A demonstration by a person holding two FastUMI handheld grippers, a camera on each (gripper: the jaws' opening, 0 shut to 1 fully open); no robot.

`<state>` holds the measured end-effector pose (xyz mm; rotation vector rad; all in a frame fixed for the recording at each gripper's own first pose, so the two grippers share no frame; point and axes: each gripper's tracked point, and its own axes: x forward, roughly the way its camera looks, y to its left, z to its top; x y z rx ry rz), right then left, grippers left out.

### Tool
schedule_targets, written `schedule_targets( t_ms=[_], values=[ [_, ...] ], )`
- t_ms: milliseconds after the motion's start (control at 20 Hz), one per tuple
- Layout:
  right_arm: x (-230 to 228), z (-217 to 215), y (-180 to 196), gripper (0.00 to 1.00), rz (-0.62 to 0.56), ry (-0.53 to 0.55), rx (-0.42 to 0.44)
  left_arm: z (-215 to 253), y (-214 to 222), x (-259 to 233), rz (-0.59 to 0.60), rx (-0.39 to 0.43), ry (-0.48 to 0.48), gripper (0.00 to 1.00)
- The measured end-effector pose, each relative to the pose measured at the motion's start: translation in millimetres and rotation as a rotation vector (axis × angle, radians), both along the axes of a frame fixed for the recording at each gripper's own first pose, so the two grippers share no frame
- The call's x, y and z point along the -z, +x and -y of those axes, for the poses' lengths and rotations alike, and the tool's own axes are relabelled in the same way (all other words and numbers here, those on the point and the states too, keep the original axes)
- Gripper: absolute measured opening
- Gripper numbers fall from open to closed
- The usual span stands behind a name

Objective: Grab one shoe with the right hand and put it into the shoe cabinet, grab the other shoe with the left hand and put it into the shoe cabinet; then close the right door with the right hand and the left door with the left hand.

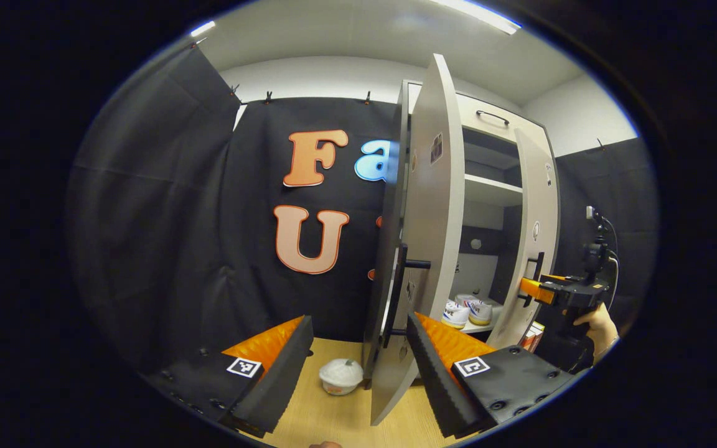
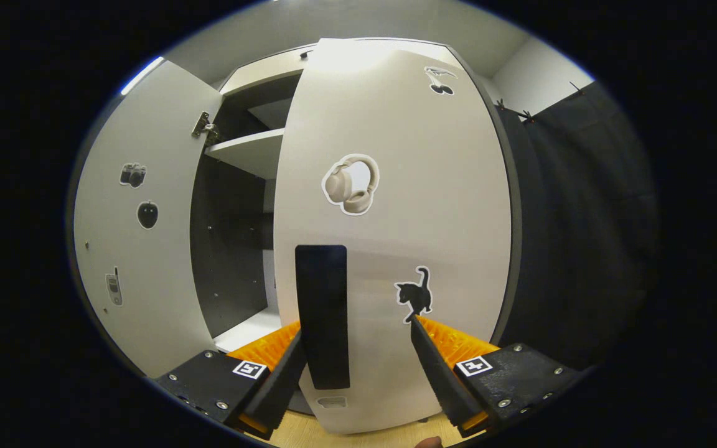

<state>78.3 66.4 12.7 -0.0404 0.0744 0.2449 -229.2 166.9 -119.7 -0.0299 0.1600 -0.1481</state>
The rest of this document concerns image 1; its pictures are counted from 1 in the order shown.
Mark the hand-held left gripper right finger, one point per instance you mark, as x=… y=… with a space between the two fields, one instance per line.
x=436 y=379

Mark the white sneaker shoe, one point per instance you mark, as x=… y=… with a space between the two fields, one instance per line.
x=480 y=311
x=455 y=315

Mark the white lidded bowl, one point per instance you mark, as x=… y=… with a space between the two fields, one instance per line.
x=341 y=376

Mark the black backdrop cloth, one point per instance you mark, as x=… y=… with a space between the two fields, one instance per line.
x=165 y=218

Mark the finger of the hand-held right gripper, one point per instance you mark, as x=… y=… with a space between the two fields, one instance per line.
x=533 y=289

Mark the small ceiling light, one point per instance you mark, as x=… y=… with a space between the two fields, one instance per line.
x=203 y=28

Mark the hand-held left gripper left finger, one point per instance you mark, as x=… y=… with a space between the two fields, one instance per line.
x=284 y=379

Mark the long ceiling light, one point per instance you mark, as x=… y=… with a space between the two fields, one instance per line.
x=477 y=14

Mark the small colourful box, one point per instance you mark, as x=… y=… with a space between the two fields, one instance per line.
x=533 y=337

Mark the cream cabinet drawer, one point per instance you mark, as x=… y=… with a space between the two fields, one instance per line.
x=467 y=106

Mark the white shoe cabinet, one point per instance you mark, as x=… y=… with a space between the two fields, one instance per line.
x=489 y=190

